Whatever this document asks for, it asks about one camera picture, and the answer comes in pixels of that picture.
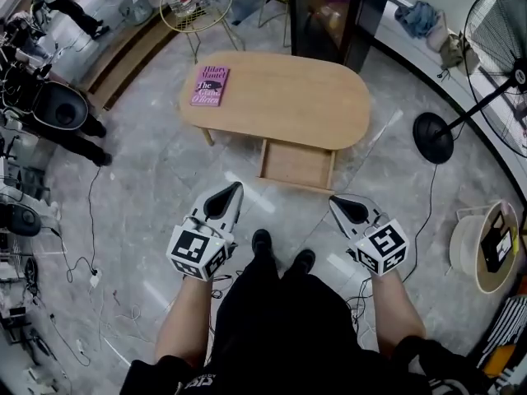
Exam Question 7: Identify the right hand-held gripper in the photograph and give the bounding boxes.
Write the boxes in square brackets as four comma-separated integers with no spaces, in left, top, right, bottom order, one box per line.
[328,194,411,277]

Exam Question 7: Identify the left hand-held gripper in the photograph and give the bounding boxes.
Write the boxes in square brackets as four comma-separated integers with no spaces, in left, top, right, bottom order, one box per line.
[166,181,245,282]

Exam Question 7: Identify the wooden table drawer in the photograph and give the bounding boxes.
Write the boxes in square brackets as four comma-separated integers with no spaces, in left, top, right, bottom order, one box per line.
[255,137,337,195]

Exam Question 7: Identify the person's right forearm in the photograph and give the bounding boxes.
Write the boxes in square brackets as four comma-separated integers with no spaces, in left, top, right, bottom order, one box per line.
[370,269,427,362]

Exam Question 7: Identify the person's left forearm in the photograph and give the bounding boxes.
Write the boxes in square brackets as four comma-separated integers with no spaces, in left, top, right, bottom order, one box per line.
[154,276,216,366]

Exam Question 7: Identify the wooden coffee table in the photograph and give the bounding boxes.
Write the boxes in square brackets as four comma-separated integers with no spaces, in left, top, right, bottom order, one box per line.
[177,51,371,153]

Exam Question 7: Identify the person's left black shoe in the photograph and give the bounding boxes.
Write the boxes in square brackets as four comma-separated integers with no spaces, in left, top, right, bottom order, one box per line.
[250,228,274,259]

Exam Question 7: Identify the person's black shoe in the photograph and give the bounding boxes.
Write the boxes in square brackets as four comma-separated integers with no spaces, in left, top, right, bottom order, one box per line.
[250,228,274,259]
[292,249,317,273]

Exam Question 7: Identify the person's right black shoe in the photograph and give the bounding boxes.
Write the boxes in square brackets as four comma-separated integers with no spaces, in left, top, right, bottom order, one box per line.
[292,249,317,273]

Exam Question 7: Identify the round white tub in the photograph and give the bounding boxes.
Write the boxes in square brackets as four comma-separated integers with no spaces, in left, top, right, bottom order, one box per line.
[448,199,521,295]

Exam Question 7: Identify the pink book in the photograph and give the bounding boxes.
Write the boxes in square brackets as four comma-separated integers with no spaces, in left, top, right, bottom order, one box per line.
[189,66,231,108]

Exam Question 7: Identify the person's black clothing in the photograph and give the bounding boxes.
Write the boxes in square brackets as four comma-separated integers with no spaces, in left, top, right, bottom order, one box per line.
[119,257,495,395]

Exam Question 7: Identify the black box with screen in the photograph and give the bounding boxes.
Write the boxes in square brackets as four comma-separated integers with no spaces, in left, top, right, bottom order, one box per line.
[480,211,514,275]

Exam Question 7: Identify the white window bench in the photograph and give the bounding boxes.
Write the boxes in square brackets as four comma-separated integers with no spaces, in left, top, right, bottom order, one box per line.
[370,0,527,206]

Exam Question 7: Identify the wooden step platform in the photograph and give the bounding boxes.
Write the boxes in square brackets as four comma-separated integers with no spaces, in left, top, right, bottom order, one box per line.
[80,12,179,111]

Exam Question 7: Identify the black white striped cloth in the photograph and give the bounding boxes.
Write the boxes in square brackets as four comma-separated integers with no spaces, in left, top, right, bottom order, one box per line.
[477,294,527,370]

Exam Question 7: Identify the round black device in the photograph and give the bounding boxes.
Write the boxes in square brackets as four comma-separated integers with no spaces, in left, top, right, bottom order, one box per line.
[32,81,90,132]

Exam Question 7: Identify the olive green bag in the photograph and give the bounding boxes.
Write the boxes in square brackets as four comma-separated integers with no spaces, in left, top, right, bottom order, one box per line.
[439,33,481,72]

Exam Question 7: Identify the beige bag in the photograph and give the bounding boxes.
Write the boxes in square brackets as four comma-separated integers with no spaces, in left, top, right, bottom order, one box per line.
[426,18,450,53]

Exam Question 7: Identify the black mini fridge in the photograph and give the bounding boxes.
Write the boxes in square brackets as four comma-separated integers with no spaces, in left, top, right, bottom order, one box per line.
[290,0,397,74]

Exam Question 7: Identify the blue denim clothes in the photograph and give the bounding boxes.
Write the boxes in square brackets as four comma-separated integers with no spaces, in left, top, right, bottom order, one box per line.
[394,0,442,39]

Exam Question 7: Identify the pale green bucket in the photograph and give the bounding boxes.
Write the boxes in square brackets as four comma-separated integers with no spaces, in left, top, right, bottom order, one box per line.
[119,0,155,26]

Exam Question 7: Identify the black standing fan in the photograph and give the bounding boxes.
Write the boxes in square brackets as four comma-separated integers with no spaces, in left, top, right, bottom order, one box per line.
[413,0,527,165]

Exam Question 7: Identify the black fan cable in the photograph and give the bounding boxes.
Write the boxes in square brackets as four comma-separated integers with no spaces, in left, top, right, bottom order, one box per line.
[401,162,439,284]

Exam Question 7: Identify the black floor cable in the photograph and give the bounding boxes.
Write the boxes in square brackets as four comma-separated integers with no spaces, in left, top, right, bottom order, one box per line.
[64,165,103,284]

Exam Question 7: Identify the gold wire chair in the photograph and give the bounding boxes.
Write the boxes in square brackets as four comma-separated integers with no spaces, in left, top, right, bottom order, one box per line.
[159,0,247,65]

